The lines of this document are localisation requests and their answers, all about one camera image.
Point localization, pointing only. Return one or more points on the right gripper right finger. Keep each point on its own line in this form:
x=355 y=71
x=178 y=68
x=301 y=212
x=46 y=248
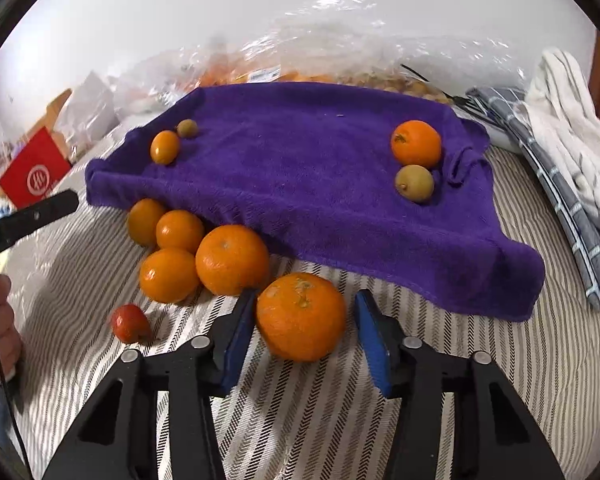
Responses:
x=496 y=437

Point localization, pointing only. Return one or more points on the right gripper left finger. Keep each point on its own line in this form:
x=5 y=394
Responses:
x=114 y=435

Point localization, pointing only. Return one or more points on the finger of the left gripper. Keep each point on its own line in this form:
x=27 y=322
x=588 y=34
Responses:
x=26 y=221

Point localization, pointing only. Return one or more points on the small red fruit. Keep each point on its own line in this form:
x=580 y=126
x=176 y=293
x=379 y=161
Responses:
x=130 y=325

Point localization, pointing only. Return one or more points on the oval orange fruit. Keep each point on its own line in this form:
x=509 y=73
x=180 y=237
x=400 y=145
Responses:
x=164 y=147

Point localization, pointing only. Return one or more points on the big blemished orange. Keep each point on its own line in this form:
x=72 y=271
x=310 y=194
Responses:
x=301 y=317

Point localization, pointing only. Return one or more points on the small green-brown fruit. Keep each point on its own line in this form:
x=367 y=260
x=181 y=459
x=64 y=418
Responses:
x=187 y=128

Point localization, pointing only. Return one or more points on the large green-brown fruit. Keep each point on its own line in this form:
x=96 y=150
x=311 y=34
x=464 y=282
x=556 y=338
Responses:
x=415 y=183

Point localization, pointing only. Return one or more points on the orange tangerine with stem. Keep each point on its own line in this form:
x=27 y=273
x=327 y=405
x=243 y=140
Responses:
x=416 y=143

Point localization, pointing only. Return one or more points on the person's left hand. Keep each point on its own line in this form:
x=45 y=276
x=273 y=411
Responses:
x=10 y=340

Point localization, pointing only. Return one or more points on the red paper bag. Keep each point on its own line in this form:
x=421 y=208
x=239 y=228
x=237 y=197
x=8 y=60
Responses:
x=35 y=171

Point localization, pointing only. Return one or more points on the striped quilt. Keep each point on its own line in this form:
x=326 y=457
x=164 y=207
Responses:
x=322 y=420

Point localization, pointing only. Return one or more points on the crumpled clear bag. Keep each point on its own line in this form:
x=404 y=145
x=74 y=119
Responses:
x=87 y=116

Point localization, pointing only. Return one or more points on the grey checked folded cloth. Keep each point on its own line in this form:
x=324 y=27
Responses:
x=504 y=106

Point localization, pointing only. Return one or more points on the clear plastic bag left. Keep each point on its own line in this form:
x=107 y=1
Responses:
x=155 y=84

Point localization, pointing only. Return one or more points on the purple towel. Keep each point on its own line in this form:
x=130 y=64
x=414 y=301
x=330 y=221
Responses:
x=309 y=167

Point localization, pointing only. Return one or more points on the white striped towel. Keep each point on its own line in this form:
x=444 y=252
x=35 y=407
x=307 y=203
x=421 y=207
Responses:
x=563 y=121

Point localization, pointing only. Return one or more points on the clear plastic fruit bag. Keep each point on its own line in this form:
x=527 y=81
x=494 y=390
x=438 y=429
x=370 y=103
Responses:
x=349 y=42

